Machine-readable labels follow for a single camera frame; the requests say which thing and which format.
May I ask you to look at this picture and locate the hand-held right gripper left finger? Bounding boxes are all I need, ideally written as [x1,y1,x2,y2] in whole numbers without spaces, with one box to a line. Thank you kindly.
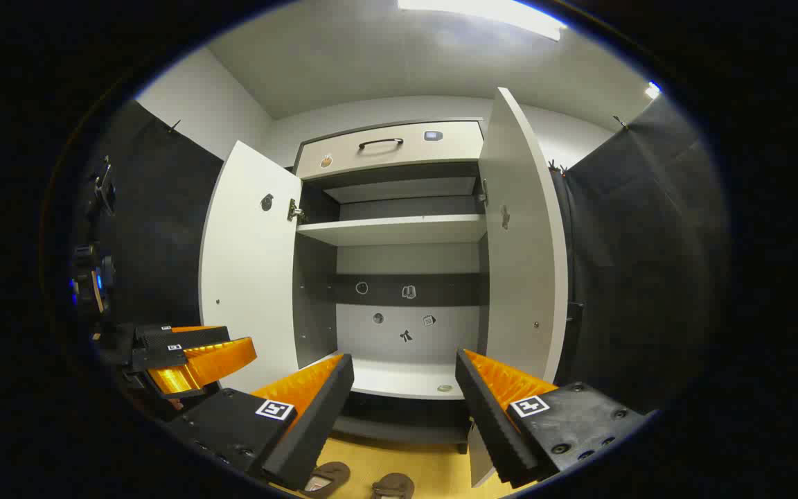
[163,353,355,491]

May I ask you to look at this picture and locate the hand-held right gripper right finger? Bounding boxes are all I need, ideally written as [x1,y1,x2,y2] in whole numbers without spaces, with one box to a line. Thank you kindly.
[454,349,649,489]

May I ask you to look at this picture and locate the brown shoe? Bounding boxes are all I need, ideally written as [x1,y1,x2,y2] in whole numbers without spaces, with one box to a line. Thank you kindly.
[371,473,415,499]
[301,461,351,498]

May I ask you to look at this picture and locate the white cabinet door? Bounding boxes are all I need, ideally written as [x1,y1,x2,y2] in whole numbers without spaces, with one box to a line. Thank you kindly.
[198,141,303,394]
[468,87,569,488]

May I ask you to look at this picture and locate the white shoe cabinet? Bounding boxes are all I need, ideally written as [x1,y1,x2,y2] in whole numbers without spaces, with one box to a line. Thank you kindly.
[293,118,488,455]

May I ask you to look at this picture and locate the white cabinet shelf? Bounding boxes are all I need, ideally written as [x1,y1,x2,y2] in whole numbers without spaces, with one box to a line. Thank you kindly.
[296,214,488,247]

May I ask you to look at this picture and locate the white cabinet drawer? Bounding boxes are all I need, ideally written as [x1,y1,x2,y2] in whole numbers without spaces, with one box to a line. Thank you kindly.
[295,121,486,181]

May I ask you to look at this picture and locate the large ceiling light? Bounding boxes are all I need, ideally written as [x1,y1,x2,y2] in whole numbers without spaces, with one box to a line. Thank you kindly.
[398,0,567,41]

